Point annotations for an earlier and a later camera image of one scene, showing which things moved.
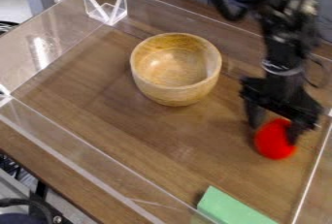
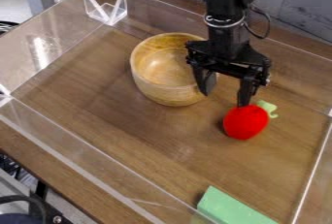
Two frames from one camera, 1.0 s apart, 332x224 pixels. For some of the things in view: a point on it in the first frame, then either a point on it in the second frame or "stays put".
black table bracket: x=38 y=197 stays put
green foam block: x=229 y=209 stays put
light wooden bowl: x=176 y=68 stays put
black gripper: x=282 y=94 to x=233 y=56
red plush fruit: x=271 y=139 to x=245 y=120
